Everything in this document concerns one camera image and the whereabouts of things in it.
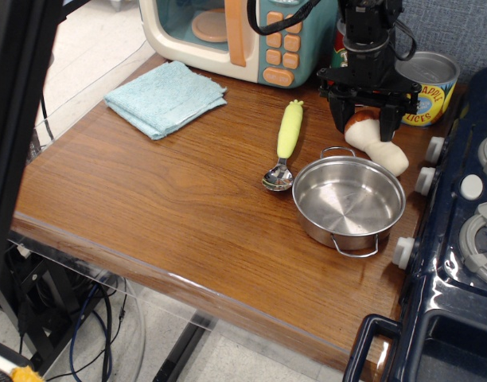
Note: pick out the small stainless steel pot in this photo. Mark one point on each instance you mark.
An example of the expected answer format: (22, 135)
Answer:
(348, 203)

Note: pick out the toy microwave oven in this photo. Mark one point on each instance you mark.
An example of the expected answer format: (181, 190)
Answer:
(272, 46)

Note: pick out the plush brown white mushroom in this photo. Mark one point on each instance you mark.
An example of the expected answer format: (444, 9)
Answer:
(362, 132)

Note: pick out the tomato sauce can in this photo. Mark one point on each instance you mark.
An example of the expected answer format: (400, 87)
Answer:
(340, 54)

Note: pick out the dark blue toy stove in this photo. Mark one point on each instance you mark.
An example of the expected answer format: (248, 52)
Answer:
(441, 333)

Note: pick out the yellow object bottom left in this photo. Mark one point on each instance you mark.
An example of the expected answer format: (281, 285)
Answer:
(25, 374)

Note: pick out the spoon with yellow handle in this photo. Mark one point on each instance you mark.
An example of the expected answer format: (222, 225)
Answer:
(279, 178)

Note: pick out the pineapple slices can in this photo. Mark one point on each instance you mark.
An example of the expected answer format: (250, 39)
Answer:
(437, 73)

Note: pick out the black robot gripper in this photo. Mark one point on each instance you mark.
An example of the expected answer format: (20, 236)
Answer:
(370, 79)

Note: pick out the light blue folded napkin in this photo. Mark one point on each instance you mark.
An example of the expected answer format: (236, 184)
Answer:
(165, 99)

